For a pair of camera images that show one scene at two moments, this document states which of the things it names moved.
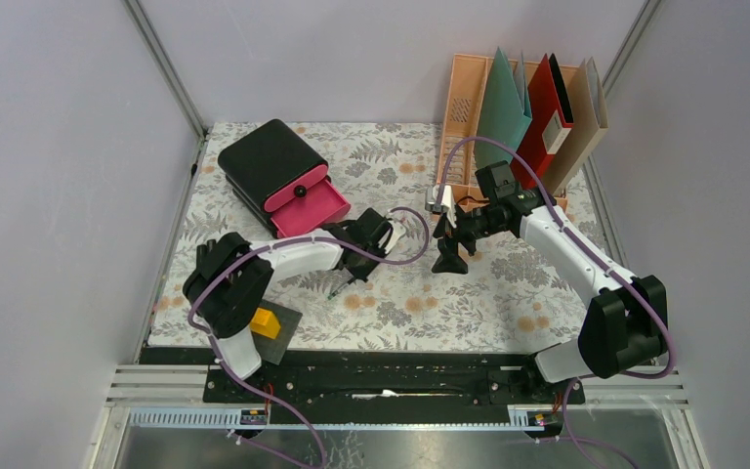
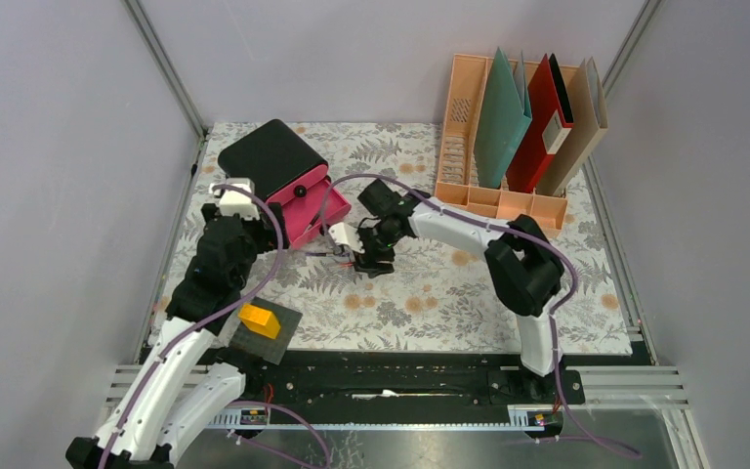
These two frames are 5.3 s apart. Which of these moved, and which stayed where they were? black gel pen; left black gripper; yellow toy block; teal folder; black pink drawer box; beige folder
Moved: left black gripper; black gel pen
Stayed: teal folder; beige folder; black pink drawer box; yellow toy block
